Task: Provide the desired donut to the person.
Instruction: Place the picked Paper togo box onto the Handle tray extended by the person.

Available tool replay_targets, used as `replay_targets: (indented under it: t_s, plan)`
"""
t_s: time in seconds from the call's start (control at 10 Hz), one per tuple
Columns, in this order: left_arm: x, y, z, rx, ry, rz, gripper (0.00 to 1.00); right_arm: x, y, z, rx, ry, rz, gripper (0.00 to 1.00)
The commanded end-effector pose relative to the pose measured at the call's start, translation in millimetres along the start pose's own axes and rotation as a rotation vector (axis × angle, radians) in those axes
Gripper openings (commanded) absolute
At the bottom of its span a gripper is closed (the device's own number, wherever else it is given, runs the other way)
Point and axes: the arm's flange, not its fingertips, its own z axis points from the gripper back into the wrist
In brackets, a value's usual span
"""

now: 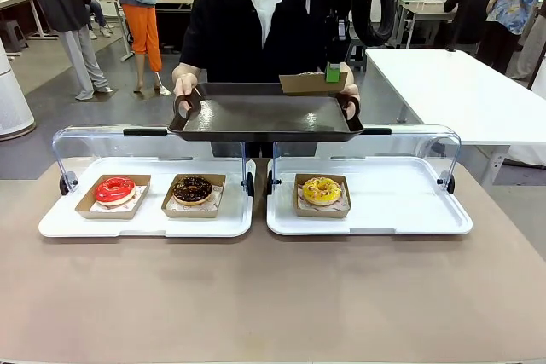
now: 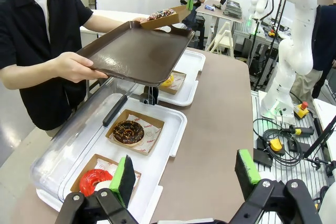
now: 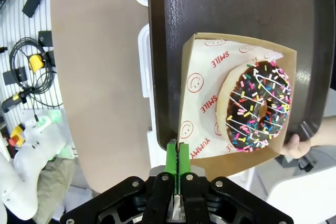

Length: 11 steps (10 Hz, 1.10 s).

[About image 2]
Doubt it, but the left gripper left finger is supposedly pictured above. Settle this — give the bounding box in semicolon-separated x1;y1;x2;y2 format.
59;154;142;224

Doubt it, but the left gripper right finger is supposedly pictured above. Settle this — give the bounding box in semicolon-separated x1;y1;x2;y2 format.
229;149;323;224

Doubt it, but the red glazed donut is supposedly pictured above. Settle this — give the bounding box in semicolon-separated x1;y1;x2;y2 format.
79;168;114;197
70;153;142;196

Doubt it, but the purple sprinkled donut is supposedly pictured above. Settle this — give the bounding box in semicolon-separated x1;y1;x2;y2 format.
146;8;177;22

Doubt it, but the dark brown serving tray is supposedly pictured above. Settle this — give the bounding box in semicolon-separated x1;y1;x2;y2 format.
75;20;196;88

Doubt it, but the person's left forearm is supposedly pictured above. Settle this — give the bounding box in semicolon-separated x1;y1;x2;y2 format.
80;15;137;35

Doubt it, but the person's right forearm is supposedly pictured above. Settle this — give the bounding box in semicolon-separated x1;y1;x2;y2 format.
0;57;61;98

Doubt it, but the chocolate sprinkled donut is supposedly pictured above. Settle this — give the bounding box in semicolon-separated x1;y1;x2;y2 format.
112;120;145;146

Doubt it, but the chocolate donut in box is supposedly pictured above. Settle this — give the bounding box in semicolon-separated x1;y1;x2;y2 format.
105;109;165;155

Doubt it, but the yellow glazed donut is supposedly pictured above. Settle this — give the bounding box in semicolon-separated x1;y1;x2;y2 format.
160;74;175;88

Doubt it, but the person in black shirt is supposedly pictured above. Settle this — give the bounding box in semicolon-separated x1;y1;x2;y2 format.
0;0;95;131

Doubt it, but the person's left hand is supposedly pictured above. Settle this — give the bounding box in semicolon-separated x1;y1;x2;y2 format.
132;16;151;24

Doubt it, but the person's right hand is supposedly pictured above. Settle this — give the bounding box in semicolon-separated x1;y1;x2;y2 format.
54;51;109;83

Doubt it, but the brown top background table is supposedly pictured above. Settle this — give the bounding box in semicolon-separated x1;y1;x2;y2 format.
195;0;250;51

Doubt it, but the white printed paper liner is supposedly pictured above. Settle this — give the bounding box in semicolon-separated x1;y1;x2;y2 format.
93;157;141;190
127;114;162;154
170;73;186;92

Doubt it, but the black rectangular box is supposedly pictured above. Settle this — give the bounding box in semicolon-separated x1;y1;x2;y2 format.
287;139;306;154
253;147;274;167

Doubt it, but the stack of grey trays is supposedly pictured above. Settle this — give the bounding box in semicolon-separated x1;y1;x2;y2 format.
222;0;243;19

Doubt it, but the white perforated mounting platform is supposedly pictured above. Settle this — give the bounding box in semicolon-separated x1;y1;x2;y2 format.
250;90;336;209

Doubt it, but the clear plastic display lid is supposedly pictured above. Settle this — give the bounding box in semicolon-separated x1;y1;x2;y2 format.
29;77;151;204

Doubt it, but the white plastic display tray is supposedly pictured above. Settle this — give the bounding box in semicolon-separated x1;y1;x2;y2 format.
154;49;206;107
36;92;188;213

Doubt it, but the black tripod rod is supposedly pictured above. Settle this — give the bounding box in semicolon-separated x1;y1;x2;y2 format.
301;121;336;162

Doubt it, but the yellow red emergency stop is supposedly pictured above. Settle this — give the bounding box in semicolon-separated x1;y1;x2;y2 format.
293;101;311;119

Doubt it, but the large white table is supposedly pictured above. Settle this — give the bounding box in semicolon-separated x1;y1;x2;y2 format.
79;9;151;41

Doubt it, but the bystander in khaki trousers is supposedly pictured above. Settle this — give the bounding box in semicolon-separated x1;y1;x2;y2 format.
289;0;336;99

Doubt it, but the black coiled cable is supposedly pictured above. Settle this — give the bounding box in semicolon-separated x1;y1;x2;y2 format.
253;118;308;169

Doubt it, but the white frame stand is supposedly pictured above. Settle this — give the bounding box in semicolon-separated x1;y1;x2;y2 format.
205;20;236;57

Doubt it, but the yellow black enabling handle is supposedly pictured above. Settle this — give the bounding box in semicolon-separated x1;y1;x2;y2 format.
281;125;315;137

